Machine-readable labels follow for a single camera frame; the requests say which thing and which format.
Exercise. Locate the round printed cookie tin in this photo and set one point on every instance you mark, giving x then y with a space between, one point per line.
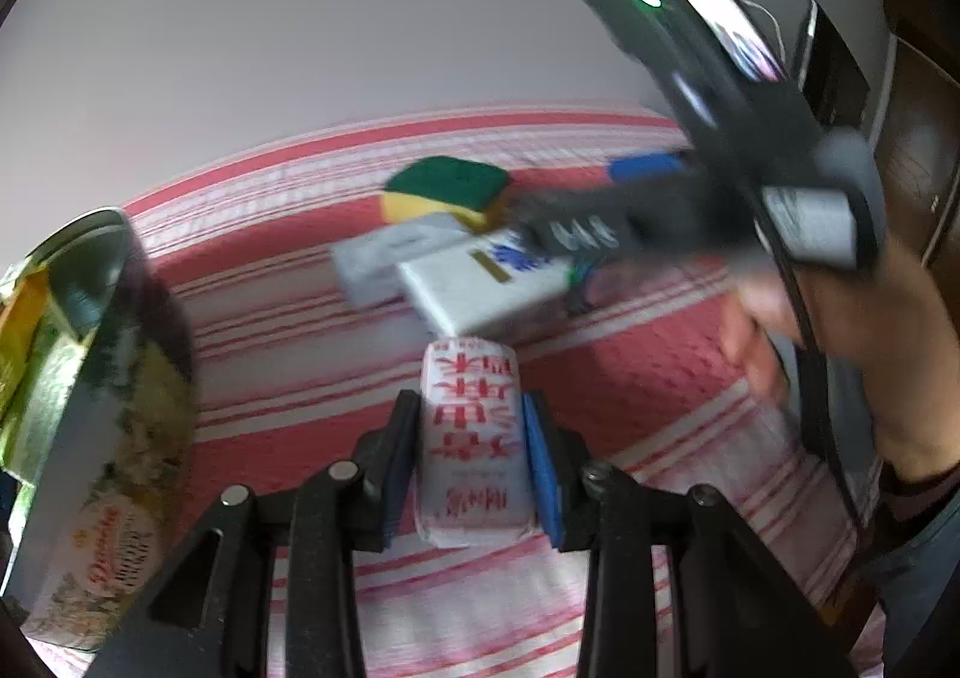
127 483

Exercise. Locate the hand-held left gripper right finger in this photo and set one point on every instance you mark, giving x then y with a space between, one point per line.
541 468

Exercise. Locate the wooden cabinet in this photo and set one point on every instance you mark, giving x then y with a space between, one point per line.
922 123

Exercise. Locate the green and yellow sponge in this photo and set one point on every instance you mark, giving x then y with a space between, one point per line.
442 181

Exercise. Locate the white packet with red print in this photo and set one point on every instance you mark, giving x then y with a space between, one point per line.
472 438

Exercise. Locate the red white striped blanket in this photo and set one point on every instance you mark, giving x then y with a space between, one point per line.
285 198

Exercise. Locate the yellow cracker packet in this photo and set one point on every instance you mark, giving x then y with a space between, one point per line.
26 318

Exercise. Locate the person's right hand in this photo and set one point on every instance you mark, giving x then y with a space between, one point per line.
757 325

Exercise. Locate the black monitor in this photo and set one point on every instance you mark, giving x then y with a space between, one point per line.
832 70

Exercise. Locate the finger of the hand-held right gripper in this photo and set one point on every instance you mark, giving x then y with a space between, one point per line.
592 220
649 166

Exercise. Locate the dark sleeve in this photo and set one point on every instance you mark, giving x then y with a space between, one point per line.
922 573

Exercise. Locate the person's right forearm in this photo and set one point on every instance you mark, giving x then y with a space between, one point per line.
892 363

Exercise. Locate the grey white small box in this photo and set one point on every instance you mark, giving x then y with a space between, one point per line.
375 262

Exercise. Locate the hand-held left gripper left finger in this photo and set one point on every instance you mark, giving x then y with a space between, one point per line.
391 483

